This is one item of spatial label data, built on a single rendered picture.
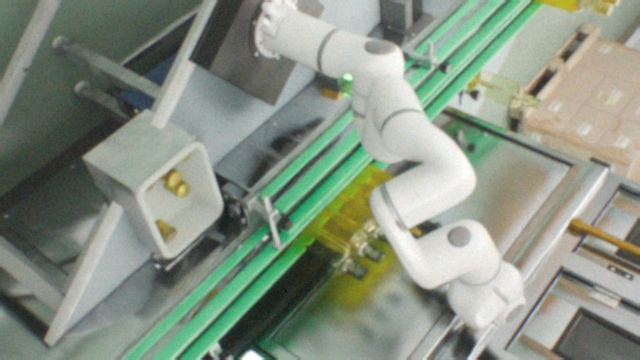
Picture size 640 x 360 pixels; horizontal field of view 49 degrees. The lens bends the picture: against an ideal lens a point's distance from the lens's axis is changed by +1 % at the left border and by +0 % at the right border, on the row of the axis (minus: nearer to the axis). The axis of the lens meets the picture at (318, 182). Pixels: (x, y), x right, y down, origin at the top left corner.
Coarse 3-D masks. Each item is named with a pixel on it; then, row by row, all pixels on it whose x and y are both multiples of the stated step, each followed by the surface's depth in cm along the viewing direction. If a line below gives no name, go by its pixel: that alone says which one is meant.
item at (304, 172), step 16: (480, 0) 194; (496, 0) 192; (464, 16) 190; (480, 16) 188; (448, 32) 186; (464, 32) 184; (448, 48) 181; (416, 64) 178; (416, 80) 174; (336, 128) 165; (352, 128) 165; (320, 144) 162; (336, 144) 162; (352, 144) 161; (304, 160) 159; (320, 160) 159; (336, 160) 158; (288, 176) 156; (304, 176) 156; (320, 176) 155; (272, 192) 154; (288, 192) 153; (304, 192) 153; (288, 208) 151
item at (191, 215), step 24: (192, 144) 138; (168, 168) 134; (192, 168) 148; (144, 192) 132; (168, 192) 148; (192, 192) 154; (216, 192) 149; (168, 216) 151; (192, 216) 153; (216, 216) 153; (192, 240) 150
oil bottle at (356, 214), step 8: (336, 200) 165; (344, 200) 164; (328, 208) 164; (336, 208) 163; (344, 208) 163; (352, 208) 163; (360, 208) 162; (344, 216) 161; (352, 216) 161; (360, 216) 161; (368, 216) 160; (360, 224) 159; (368, 224) 159; (376, 224) 159; (368, 232) 159; (368, 240) 161
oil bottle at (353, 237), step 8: (320, 216) 162; (328, 216) 162; (336, 216) 161; (312, 224) 161; (320, 224) 160; (328, 224) 160; (336, 224) 160; (344, 224) 160; (352, 224) 159; (328, 232) 159; (336, 232) 158; (344, 232) 158; (352, 232) 158; (360, 232) 158; (344, 240) 156; (352, 240) 156; (360, 240) 157; (352, 248) 156; (360, 248) 156; (352, 256) 158
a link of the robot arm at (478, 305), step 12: (456, 288) 128; (468, 288) 126; (480, 288) 124; (492, 288) 125; (456, 300) 129; (468, 300) 127; (480, 300) 126; (492, 300) 134; (456, 312) 132; (468, 312) 129; (480, 312) 134; (492, 312) 135; (468, 324) 136; (480, 324) 134
